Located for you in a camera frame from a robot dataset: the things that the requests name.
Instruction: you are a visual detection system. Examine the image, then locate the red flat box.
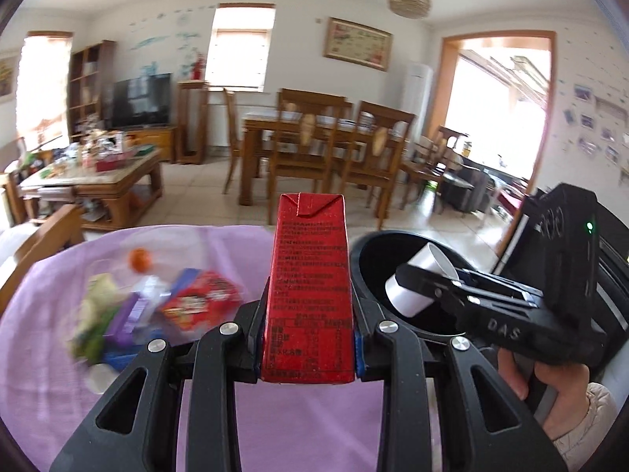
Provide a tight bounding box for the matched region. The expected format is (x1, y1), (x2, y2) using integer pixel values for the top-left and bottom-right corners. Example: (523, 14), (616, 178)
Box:
(96, 155), (136, 172)

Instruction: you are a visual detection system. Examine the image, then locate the wooden bookshelf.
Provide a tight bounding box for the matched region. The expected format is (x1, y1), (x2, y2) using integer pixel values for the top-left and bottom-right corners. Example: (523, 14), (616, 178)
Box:
(66, 40), (118, 143)

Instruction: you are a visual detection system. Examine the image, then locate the clutter of small items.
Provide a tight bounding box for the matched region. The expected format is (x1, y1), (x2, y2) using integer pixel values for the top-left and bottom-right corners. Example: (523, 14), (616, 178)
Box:
(20, 128), (158, 178)

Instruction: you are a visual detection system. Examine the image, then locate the white standing air conditioner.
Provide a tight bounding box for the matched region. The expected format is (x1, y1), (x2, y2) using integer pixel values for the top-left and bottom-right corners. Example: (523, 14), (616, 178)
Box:
(400, 61), (434, 146)

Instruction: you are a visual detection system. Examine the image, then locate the group of wall photos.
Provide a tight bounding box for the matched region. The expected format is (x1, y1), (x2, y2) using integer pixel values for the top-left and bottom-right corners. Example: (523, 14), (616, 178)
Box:
(563, 79), (629, 178)

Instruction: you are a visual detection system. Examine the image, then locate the red snack packet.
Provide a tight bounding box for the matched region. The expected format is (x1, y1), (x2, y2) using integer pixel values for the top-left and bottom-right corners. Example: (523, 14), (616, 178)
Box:
(160, 270), (244, 340)

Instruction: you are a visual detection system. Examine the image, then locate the wooden armchair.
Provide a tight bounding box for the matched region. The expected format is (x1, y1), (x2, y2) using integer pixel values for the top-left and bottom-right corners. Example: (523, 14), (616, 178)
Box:
(0, 138), (55, 227)

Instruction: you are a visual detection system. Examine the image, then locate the framed wall picture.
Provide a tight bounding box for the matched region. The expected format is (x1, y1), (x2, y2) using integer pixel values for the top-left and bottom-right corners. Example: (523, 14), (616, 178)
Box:
(322, 17), (394, 72)

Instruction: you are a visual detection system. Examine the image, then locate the wooden television cabinet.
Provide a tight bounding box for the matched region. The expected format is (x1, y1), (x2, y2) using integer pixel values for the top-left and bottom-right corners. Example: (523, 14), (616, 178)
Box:
(123, 125), (178, 163)

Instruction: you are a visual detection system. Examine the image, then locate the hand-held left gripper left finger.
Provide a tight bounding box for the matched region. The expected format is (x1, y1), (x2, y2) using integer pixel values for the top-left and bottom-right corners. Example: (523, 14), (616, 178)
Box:
(49, 278), (271, 472)

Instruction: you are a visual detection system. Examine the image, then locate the blue box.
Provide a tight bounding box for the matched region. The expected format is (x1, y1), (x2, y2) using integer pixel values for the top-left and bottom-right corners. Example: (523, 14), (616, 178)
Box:
(101, 334), (163, 372)

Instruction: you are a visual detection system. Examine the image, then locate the dark sofa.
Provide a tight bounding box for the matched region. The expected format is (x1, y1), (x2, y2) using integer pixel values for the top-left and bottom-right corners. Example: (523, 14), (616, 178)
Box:
(440, 157), (492, 212)

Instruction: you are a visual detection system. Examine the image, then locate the clear bottle with orange cap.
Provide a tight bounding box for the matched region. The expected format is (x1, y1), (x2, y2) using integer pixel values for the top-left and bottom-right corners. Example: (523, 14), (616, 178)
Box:
(127, 248), (168, 318)

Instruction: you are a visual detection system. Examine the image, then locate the white round object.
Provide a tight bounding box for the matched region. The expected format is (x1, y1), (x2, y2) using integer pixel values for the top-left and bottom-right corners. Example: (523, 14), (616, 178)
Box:
(87, 364), (119, 394)

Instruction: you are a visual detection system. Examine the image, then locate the person's right hand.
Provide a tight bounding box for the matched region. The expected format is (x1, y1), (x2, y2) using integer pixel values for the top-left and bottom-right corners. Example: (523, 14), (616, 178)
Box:
(497, 347), (590, 441)

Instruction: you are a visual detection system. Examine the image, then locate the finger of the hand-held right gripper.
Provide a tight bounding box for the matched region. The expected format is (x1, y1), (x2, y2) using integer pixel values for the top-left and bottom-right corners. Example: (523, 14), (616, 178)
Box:
(454, 266), (544, 306)
(395, 263), (492, 315)

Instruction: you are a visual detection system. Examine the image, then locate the wooden coffee table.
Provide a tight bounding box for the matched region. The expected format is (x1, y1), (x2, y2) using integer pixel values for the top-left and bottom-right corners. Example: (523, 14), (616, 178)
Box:
(20, 150), (163, 232)

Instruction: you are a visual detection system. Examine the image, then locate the white paper cup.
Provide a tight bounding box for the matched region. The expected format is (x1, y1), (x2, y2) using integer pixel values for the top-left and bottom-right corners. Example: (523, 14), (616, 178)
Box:
(384, 243), (460, 318)

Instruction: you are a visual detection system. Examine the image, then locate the red drink carton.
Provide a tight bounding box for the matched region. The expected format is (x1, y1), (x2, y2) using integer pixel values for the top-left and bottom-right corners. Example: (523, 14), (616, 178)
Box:
(260, 193), (355, 384)

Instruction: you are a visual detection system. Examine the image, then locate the small framed picture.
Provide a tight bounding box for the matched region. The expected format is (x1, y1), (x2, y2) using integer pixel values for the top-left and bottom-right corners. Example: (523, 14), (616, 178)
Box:
(0, 54), (15, 99)

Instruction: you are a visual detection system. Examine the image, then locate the person's right forearm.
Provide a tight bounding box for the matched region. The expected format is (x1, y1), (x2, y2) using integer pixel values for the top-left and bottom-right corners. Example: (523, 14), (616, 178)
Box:
(550, 382), (620, 472)

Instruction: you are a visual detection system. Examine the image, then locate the wooden dining table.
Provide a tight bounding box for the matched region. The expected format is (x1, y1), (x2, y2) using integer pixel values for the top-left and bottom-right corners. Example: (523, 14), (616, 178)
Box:
(239, 111), (408, 207)

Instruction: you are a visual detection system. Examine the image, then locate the window with blind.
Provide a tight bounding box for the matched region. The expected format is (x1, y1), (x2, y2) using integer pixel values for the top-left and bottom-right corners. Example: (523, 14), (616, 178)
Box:
(206, 4), (275, 94)

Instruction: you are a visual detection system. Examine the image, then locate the tall wooden stand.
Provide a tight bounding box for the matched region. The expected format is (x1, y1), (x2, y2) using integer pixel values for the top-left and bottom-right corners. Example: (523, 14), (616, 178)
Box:
(177, 81), (210, 165)

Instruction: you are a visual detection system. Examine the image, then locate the purple blanket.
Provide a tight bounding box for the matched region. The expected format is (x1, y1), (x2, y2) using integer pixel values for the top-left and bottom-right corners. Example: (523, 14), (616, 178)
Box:
(0, 223), (443, 472)

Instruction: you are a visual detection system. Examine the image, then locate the wooden sofa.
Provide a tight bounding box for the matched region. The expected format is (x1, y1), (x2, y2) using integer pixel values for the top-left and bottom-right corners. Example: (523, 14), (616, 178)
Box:
(0, 204), (86, 315)

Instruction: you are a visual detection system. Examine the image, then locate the green snack packet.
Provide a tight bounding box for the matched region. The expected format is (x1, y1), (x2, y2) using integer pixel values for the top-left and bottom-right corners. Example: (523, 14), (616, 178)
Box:
(69, 275), (129, 360)

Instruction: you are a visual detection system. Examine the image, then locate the black trash bin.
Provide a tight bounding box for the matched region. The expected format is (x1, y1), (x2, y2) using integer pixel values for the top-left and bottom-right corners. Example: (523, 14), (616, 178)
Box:
(351, 229), (522, 355)

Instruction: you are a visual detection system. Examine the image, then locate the wooden door frame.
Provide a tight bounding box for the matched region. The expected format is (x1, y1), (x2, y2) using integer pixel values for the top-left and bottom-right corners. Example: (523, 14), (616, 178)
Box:
(437, 31), (558, 192)

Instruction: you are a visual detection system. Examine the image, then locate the bright window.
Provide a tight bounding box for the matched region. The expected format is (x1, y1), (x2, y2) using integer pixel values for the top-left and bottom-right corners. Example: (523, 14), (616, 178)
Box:
(15, 32), (74, 151)

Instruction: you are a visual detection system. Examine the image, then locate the black television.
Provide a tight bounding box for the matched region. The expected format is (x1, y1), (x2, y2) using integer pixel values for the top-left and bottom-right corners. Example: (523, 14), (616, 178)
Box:
(112, 73), (173, 131)

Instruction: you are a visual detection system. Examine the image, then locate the wooden dining chair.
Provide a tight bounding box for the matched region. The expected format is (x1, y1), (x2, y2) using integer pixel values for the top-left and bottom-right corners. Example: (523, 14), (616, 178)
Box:
(400, 127), (467, 212)
(268, 88), (347, 224)
(222, 87), (246, 195)
(339, 101), (416, 229)

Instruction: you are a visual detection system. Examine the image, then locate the purple box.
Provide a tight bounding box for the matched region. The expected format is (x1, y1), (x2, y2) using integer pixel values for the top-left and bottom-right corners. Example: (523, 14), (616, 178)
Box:
(105, 292), (154, 350)

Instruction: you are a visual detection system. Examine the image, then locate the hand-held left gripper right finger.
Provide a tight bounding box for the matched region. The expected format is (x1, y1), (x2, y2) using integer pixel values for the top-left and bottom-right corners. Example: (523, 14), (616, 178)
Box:
(351, 280), (571, 472)

